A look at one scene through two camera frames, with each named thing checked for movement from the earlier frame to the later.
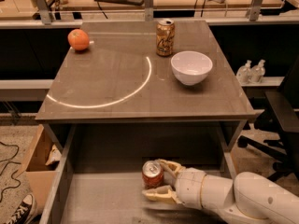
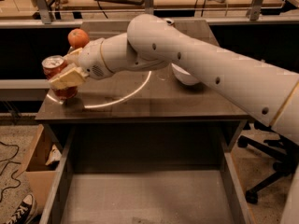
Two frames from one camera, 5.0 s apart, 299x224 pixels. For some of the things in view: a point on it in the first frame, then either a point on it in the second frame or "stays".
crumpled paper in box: [55, 155] stays
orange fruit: [78, 39] stays
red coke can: [152, 174] to [51, 65]
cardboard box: [37, 170] stays
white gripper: [191, 185] to [92, 59]
